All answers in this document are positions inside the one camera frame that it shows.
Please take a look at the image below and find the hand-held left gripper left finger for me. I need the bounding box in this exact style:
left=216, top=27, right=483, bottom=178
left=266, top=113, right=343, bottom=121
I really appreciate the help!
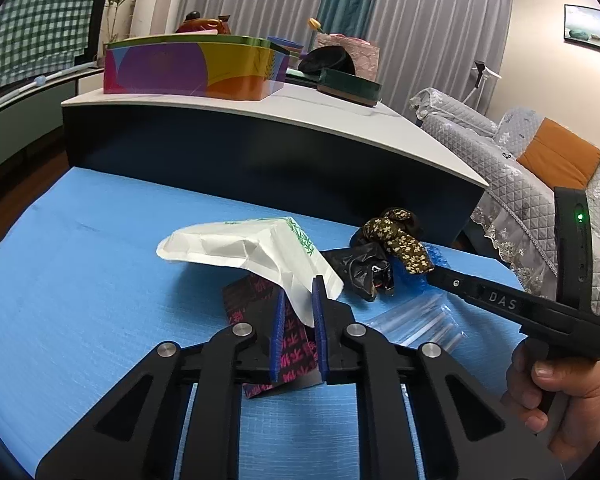
left=35, top=290, right=287, bottom=480

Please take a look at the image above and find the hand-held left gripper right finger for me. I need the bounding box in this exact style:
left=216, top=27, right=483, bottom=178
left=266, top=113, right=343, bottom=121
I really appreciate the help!
left=312, top=275, right=566, bottom=480

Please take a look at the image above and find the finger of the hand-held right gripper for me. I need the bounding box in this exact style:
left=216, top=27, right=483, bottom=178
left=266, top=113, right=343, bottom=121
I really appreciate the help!
left=427, top=262, right=481, bottom=301

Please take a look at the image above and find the black packet with pink pattern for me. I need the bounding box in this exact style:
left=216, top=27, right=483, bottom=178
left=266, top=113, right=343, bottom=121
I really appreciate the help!
left=222, top=274, right=326, bottom=401

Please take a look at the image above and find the blue plastic bag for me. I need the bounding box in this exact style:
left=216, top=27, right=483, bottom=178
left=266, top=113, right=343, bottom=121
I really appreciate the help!
left=390, top=242, right=448, bottom=296

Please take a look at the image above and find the clear plastic bag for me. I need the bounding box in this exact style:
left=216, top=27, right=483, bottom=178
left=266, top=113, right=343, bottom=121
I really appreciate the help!
left=362, top=294, right=468, bottom=356

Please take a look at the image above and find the brown floral cloth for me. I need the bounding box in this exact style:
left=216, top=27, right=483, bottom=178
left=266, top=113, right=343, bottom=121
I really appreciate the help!
left=350, top=206, right=436, bottom=276

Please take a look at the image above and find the black plastic bag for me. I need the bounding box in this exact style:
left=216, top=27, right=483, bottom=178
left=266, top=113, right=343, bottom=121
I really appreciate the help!
left=321, top=242, right=395, bottom=302

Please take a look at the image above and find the white and green packet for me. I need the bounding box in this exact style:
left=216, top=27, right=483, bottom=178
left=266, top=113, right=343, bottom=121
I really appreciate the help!
left=156, top=216, right=345, bottom=327

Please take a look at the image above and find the person's right hand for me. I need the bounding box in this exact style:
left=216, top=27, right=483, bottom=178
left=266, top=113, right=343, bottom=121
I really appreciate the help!
left=500, top=342, right=600, bottom=466

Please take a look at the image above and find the grey quilted sofa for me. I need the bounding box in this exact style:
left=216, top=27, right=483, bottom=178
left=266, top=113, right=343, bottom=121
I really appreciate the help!
left=409, top=87, right=600, bottom=341

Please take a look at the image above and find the orange cushion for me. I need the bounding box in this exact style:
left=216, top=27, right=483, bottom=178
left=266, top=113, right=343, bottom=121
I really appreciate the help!
left=516, top=117, right=600, bottom=191

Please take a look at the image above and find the white topped coffee table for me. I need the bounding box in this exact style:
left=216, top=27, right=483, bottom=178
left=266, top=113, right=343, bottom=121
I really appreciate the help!
left=61, top=80, right=491, bottom=253

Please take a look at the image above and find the blue mat with white print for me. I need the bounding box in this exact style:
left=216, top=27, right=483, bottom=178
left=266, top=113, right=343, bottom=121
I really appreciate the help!
left=0, top=166, right=531, bottom=480

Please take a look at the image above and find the green round tin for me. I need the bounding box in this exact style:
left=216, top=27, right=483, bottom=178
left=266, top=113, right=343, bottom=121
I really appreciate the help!
left=317, top=68, right=383, bottom=107

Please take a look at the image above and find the pink lace basket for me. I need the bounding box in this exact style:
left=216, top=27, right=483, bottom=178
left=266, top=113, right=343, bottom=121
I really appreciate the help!
left=314, top=32, right=382, bottom=81

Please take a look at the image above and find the black round lid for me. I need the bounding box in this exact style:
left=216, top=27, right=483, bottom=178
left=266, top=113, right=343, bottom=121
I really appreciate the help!
left=297, top=45, right=357, bottom=77

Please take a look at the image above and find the colourful rectangular box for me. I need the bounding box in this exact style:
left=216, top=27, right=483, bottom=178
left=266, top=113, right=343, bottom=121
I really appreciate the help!
left=102, top=34, right=288, bottom=101

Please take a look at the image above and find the stack of coloured bowls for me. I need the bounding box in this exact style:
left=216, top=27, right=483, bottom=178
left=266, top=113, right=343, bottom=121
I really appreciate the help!
left=267, top=35, right=303, bottom=58

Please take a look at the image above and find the red brown teapot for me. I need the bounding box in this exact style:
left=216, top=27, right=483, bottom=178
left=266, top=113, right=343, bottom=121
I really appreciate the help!
left=175, top=11, right=231, bottom=36

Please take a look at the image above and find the television cabinet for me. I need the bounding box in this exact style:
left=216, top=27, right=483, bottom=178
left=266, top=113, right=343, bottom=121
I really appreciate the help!
left=0, top=67, right=106, bottom=168

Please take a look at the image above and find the white and blue rod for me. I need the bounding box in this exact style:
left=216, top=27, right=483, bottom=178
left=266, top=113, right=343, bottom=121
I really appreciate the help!
left=0, top=57, right=101, bottom=111

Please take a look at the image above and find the bamboo plant in vase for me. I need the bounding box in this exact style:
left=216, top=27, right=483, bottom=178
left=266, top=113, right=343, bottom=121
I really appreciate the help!
left=102, top=0, right=133, bottom=43

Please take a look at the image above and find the black television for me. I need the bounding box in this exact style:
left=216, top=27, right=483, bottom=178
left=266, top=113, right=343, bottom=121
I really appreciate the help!
left=87, top=0, right=115, bottom=58

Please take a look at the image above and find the green plaid cloth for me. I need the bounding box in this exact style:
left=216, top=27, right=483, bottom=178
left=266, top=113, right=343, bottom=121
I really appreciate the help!
left=0, top=0, right=103, bottom=96

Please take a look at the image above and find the framed wall picture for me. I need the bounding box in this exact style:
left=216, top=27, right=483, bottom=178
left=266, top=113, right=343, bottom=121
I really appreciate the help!
left=564, top=4, right=600, bottom=58

